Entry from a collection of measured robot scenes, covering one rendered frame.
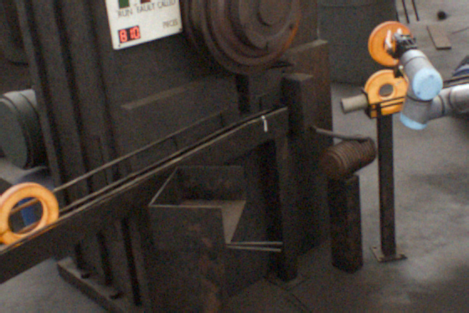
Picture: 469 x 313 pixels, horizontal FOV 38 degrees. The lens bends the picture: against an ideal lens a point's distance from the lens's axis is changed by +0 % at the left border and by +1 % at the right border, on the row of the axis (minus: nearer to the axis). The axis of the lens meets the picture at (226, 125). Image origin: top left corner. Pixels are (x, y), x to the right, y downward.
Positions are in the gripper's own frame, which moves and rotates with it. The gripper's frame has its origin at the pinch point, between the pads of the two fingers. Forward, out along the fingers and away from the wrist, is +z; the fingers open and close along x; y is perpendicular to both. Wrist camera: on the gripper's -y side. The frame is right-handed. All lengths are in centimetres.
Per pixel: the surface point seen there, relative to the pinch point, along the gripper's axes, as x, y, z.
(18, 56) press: 228, -198, 402
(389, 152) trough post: 0.2, -46.0, -8.1
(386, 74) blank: 0.1, -15.8, 1.4
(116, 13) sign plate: 93, 30, -14
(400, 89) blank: -5.0, -22.0, -0.7
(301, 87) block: 32.8, -15.7, 0.6
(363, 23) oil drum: -61, -112, 217
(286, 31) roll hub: 38.9, 12.2, -6.4
